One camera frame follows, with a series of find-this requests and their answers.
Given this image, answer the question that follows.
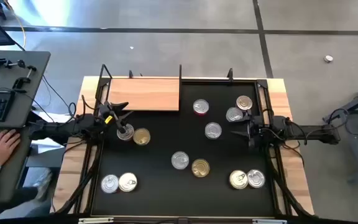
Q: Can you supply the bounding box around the blue seafood can pale lid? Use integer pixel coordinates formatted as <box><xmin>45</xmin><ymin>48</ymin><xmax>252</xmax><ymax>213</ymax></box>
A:
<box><xmin>229</xmin><ymin>169</ymin><xmax>249</xmax><ymax>190</ymax></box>
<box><xmin>118</xmin><ymin>172</ymin><xmax>138</xmax><ymax>193</ymax></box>
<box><xmin>116</xmin><ymin>123</ymin><xmax>135</xmax><ymax>142</ymax></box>

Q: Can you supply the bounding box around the silver metal bracket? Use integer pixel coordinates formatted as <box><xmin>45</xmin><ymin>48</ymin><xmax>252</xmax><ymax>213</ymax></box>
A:
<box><xmin>252</xmin><ymin>218</ymin><xmax>288</xmax><ymax>224</ymax></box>
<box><xmin>78</xmin><ymin>217</ymin><xmax>114</xmax><ymax>224</ymax></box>

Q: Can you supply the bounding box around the black stand cable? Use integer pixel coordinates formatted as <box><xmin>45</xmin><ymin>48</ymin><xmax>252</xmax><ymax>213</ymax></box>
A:
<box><xmin>326</xmin><ymin>107</ymin><xmax>358</xmax><ymax>136</ymax></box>

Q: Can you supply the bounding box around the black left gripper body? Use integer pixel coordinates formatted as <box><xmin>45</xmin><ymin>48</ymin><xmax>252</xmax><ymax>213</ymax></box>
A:
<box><xmin>96</xmin><ymin>101</ymin><xmax>117</xmax><ymax>125</ymax></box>

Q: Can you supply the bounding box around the person's hand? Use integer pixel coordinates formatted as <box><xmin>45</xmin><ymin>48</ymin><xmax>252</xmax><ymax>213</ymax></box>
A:
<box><xmin>0</xmin><ymin>129</ymin><xmax>22</xmax><ymax>167</ymax></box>

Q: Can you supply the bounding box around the person's leg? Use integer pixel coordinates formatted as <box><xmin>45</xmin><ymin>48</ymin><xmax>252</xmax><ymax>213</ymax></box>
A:
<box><xmin>0</xmin><ymin>167</ymin><xmax>55</xmax><ymax>220</ymax></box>

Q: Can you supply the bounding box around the green seafood can silver lid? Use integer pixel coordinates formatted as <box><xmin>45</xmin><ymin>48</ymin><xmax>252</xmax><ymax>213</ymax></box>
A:
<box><xmin>204</xmin><ymin>121</ymin><xmax>223</xmax><ymax>140</ymax></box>
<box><xmin>225</xmin><ymin>106</ymin><xmax>244</xmax><ymax>123</ymax></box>

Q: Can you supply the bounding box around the grey side desk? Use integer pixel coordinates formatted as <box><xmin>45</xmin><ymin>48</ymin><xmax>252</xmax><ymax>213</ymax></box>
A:
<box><xmin>0</xmin><ymin>49</ymin><xmax>52</xmax><ymax>203</ymax></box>

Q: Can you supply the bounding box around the black metal table frame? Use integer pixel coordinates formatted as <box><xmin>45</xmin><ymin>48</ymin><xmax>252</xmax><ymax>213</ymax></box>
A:
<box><xmin>50</xmin><ymin>68</ymin><xmax>316</xmax><ymax>218</ymax></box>

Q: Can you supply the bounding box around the black desk cable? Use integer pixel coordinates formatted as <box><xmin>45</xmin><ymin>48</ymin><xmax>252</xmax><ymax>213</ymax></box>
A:
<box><xmin>40</xmin><ymin>74</ymin><xmax>78</xmax><ymax>125</ymax></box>

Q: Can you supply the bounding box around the red seafood can silver lid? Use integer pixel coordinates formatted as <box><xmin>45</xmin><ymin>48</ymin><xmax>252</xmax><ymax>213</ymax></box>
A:
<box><xmin>193</xmin><ymin>98</ymin><xmax>210</xmax><ymax>116</ymax></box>
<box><xmin>246</xmin><ymin>169</ymin><xmax>266</xmax><ymax>189</ymax></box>
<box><xmin>100</xmin><ymin>174</ymin><xmax>120</xmax><ymax>194</ymax></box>
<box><xmin>170</xmin><ymin>151</ymin><xmax>190</xmax><ymax>170</ymax></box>

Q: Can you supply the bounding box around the black metal shelf frame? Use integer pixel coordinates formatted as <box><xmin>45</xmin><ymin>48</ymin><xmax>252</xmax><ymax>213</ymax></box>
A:
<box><xmin>94</xmin><ymin>63</ymin><xmax>183</xmax><ymax>113</ymax></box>

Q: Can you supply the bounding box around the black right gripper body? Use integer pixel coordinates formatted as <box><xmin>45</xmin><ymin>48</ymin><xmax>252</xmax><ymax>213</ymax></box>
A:
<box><xmin>247</xmin><ymin>116</ymin><xmax>269</xmax><ymax>147</ymax></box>

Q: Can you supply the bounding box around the wooden shelf board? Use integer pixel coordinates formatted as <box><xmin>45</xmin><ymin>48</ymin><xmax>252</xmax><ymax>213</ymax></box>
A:
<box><xmin>106</xmin><ymin>77</ymin><xmax>180</xmax><ymax>112</ymax></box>

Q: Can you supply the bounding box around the green seafood can gold lid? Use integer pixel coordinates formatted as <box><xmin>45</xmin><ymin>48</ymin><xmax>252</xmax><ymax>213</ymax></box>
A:
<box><xmin>191</xmin><ymin>158</ymin><xmax>211</xmax><ymax>179</ymax></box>
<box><xmin>132</xmin><ymin>127</ymin><xmax>152</xmax><ymax>146</ymax></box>

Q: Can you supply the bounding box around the black table mat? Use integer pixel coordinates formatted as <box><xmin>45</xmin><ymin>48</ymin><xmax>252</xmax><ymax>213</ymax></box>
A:
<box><xmin>91</xmin><ymin>81</ymin><xmax>275</xmax><ymax>218</ymax></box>

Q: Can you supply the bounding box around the yellow cable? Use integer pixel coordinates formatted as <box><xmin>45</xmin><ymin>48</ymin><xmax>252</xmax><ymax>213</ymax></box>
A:
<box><xmin>3</xmin><ymin>0</ymin><xmax>27</xmax><ymax>50</ymax></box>

